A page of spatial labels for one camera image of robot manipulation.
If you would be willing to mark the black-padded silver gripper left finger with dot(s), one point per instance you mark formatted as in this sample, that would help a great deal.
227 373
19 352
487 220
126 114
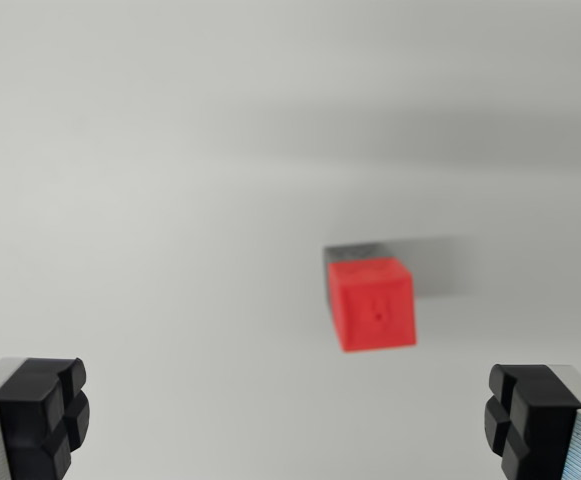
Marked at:
25 425

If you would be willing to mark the grey studded cube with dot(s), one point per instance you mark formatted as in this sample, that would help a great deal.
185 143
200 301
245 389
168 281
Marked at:
350 252

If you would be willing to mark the red cube with number four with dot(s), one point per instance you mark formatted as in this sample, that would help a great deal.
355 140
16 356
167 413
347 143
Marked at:
376 307

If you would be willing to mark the black-padded silver gripper right finger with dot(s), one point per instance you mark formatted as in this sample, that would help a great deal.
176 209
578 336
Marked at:
545 430

